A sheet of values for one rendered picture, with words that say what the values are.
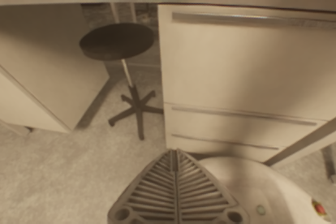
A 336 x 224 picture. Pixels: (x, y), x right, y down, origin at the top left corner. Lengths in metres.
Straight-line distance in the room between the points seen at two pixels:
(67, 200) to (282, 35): 1.12
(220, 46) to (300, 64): 0.17
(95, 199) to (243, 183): 0.76
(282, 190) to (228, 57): 0.48
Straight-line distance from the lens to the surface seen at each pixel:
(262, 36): 0.32
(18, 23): 0.80
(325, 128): 0.66
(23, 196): 1.22
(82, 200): 1.00
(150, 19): 2.63
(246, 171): 0.59
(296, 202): 0.64
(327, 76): 0.44
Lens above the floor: 0.87
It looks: 51 degrees down
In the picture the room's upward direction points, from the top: 2 degrees counter-clockwise
